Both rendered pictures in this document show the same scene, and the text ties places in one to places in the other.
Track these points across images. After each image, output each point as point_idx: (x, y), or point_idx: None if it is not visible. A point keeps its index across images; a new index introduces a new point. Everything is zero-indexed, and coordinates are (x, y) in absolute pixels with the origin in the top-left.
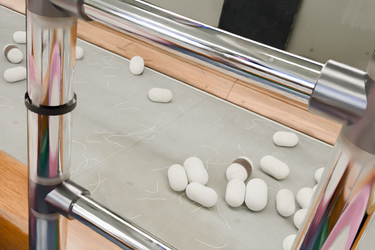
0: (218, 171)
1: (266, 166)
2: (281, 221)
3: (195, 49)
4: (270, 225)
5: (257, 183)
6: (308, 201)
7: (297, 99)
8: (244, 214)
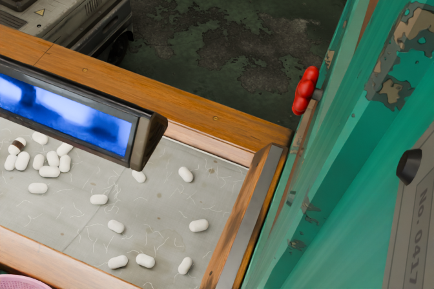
0: (8, 146)
1: (33, 139)
2: (36, 172)
3: None
4: (29, 176)
5: (20, 157)
6: (48, 160)
7: None
8: (16, 172)
